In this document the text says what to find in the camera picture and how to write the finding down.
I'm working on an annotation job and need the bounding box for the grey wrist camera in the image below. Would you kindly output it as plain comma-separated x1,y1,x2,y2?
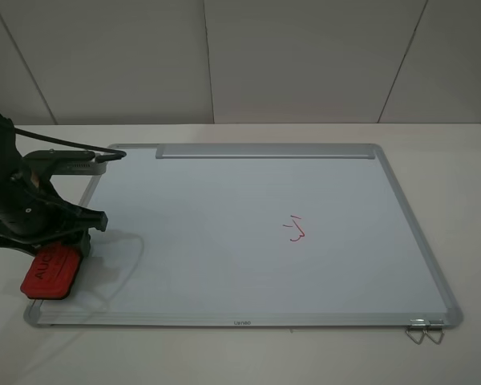
23,149,107,178

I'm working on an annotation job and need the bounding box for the right metal hanging clip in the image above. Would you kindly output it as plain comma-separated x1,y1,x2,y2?
423,320,445,345

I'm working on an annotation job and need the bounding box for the red whiteboard eraser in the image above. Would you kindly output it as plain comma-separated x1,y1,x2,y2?
20,243,82,300

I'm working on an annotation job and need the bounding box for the metal hanging clip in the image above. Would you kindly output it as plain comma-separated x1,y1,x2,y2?
405,318,427,345
423,320,445,345

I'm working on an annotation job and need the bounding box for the white aluminium-framed whiteboard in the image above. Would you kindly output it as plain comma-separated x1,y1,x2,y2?
25,144,463,328

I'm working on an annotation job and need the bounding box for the grey marker tray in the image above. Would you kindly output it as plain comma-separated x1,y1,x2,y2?
156,144,377,160

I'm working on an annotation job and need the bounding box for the left metal hanging clip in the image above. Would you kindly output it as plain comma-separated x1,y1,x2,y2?
405,318,427,345

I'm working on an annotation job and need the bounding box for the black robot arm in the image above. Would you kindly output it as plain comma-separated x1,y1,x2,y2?
0,114,107,257

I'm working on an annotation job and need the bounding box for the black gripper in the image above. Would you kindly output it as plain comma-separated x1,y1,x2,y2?
0,173,107,259

